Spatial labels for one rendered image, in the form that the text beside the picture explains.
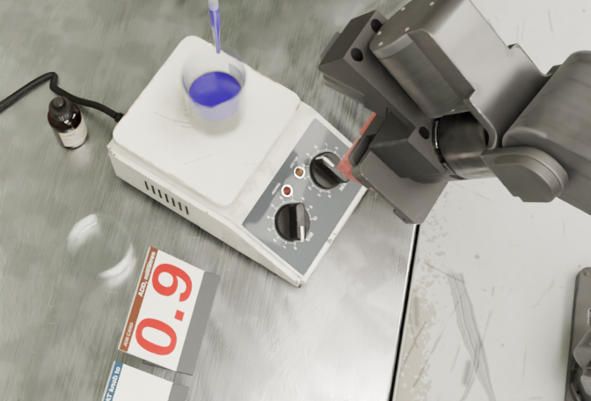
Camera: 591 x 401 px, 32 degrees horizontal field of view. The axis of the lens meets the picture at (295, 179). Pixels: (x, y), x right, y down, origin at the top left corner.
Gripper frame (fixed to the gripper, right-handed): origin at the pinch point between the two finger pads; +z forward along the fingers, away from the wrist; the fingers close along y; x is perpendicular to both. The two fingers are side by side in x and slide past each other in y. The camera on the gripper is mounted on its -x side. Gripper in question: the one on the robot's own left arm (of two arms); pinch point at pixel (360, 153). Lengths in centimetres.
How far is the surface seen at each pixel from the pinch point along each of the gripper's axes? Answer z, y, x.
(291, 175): 7.4, 2.5, -1.0
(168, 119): 10.6, 4.8, -11.7
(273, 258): 7.8, 9.0, 2.0
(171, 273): 12.7, 14.5, -3.1
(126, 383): 10.9, 24.1, -1.4
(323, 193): 7.4, 1.8, 2.3
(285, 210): 7.0, 5.4, 0.2
